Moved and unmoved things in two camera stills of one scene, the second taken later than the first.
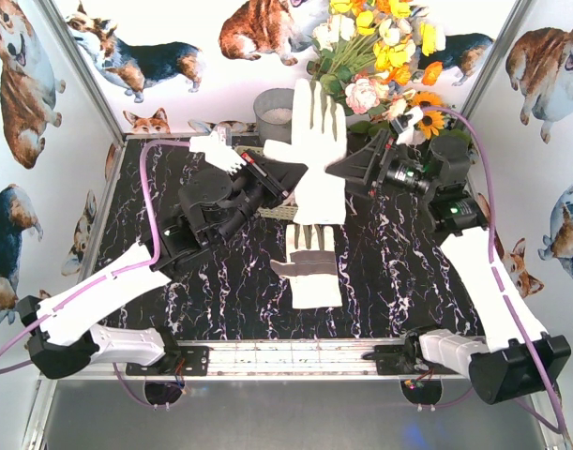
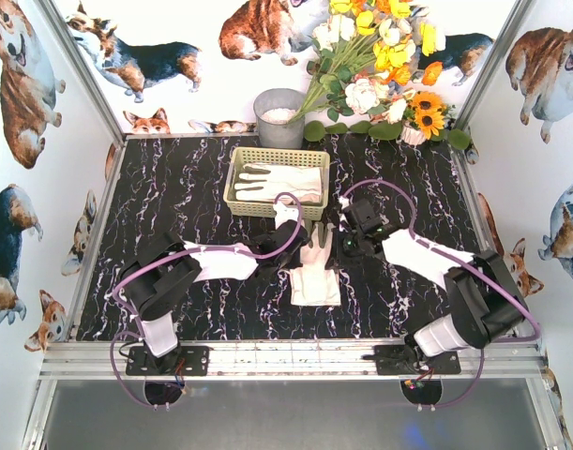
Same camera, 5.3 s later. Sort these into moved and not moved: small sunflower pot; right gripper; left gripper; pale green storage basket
Moved: left gripper; pale green storage basket; right gripper
Not moved: small sunflower pot
